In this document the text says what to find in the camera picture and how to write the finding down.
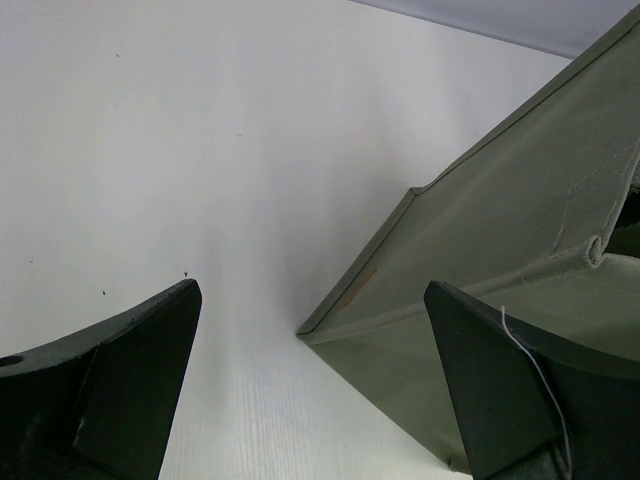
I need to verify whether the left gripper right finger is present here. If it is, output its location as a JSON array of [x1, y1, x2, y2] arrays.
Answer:
[[424, 281, 639, 479]]

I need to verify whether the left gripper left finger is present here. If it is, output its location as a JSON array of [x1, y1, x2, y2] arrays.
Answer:
[[1, 279, 202, 479]]

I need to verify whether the olive green canvas bag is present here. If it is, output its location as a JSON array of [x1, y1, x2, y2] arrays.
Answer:
[[297, 10, 639, 476]]

